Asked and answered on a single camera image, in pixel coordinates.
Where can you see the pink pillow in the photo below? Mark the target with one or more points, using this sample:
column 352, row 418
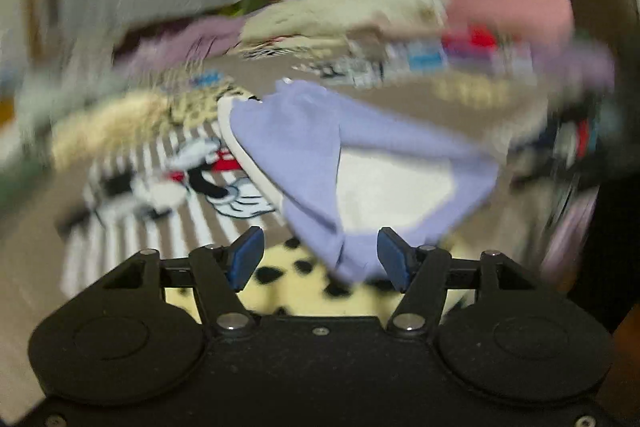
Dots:
column 515, row 2

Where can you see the cartoon mouse printed blanket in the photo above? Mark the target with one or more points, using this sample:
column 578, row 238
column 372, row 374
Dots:
column 125, row 232

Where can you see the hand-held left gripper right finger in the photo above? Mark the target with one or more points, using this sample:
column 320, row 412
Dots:
column 395, row 257

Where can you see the lavender and white shirt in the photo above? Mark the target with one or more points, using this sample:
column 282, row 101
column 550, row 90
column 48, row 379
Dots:
column 300, row 147

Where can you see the purple duvet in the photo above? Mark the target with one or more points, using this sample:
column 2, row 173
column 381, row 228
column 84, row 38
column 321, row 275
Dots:
column 185, row 42

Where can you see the cream duvet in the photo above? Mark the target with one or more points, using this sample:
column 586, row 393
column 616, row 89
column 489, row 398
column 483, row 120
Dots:
column 340, row 9

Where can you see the red folded garment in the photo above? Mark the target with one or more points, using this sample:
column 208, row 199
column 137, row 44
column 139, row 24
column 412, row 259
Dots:
column 472, row 39

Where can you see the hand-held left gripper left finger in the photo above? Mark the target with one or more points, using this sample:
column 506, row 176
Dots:
column 245, row 257

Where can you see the lavender folded garment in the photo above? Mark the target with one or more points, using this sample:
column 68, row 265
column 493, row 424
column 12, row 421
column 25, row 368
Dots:
column 575, row 67

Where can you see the cream folded garment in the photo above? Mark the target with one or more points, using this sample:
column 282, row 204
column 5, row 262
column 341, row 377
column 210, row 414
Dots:
column 110, row 129

